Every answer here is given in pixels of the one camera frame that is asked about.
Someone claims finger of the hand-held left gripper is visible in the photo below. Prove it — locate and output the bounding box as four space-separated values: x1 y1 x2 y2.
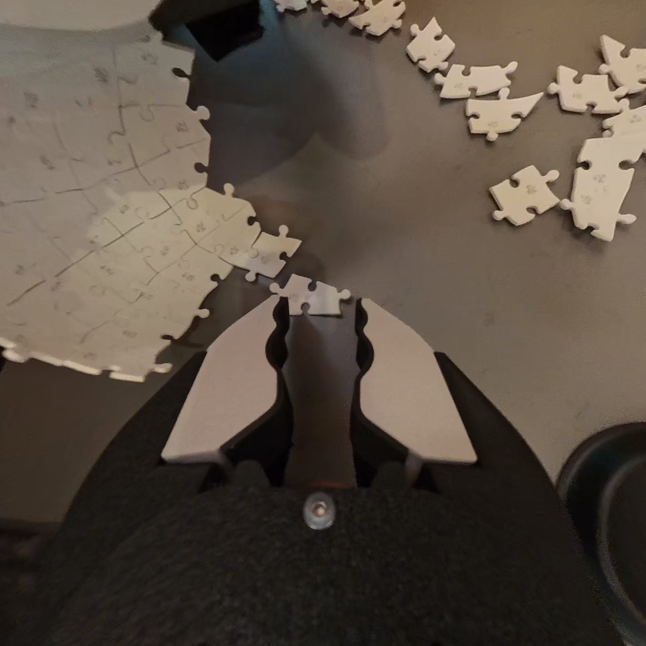
0 0 157 30

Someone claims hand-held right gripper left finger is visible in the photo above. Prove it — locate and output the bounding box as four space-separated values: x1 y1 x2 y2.
161 296 294 487

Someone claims black ball stand ring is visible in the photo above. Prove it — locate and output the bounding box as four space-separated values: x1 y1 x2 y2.
555 423 646 646

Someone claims row of white puzzle pieces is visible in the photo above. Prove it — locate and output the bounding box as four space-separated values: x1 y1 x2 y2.
275 0 546 141

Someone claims partly built puzzle ball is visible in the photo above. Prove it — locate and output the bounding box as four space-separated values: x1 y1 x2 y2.
0 20 302 383

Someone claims single white puzzle piece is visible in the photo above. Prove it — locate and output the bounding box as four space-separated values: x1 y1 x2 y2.
270 274 352 317

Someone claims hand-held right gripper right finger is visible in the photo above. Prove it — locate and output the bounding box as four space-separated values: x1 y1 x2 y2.
351 298 477 487

